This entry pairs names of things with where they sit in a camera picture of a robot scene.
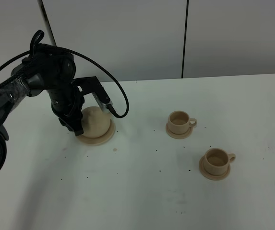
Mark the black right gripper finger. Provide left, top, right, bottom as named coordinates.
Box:
left=59, top=117, right=73, bottom=132

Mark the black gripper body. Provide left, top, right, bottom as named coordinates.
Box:
left=48, top=81, right=84, bottom=125

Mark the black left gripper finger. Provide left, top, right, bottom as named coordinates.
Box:
left=65, top=112, right=84, bottom=136

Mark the tan clay teapot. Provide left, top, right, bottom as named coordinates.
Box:
left=82, top=106, right=111, bottom=138

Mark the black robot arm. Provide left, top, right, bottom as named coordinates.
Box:
left=0, top=44, right=84, bottom=170

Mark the tan teapot saucer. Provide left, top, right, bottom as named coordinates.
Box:
left=76, top=121, right=116, bottom=146

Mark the far tan teacup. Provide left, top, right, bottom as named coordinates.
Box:
left=167, top=111, right=197, bottom=135

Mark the tan teacup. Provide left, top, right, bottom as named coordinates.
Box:
left=167, top=111, right=197, bottom=135
left=203, top=148, right=236, bottom=176

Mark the far tan cup saucer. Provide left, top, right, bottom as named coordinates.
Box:
left=166, top=123, right=193, bottom=139

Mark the tan cup saucer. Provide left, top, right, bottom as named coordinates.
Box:
left=199, top=156, right=231, bottom=181
left=166, top=123, right=193, bottom=139

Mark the near tan cup saucer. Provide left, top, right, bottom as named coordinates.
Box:
left=199, top=156, right=231, bottom=181

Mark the near tan teacup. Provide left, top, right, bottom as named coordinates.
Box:
left=203, top=148, right=236, bottom=176

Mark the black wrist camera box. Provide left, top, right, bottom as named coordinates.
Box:
left=73, top=76, right=113, bottom=114

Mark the black braided camera cable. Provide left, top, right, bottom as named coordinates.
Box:
left=0, top=30, right=130, bottom=119

